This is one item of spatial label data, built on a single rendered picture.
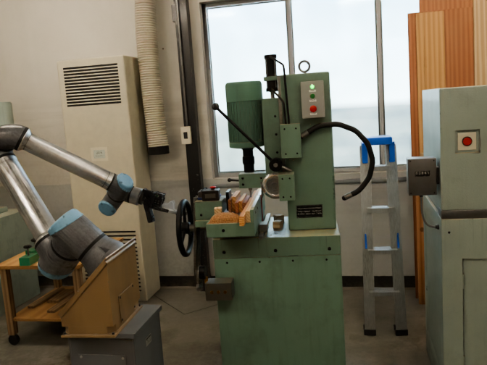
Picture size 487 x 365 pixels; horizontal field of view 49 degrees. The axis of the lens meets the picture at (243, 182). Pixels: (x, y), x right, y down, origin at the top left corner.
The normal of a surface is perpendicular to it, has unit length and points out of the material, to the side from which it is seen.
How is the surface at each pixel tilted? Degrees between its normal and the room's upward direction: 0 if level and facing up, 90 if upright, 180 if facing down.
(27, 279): 90
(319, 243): 90
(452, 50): 87
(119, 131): 90
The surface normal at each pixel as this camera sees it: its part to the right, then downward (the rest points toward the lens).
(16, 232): 0.97, -0.04
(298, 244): -0.11, 0.15
